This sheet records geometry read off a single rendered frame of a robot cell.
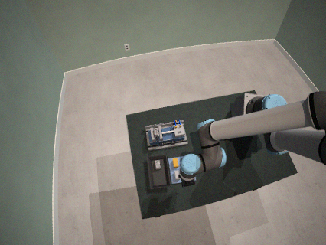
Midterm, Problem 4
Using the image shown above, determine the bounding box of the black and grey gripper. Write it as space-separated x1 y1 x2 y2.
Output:
181 178 195 187

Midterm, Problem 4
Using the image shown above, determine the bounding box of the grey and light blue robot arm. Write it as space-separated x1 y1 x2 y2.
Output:
180 91 326 181

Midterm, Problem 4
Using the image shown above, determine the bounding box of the yellow block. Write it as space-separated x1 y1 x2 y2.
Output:
173 158 178 168

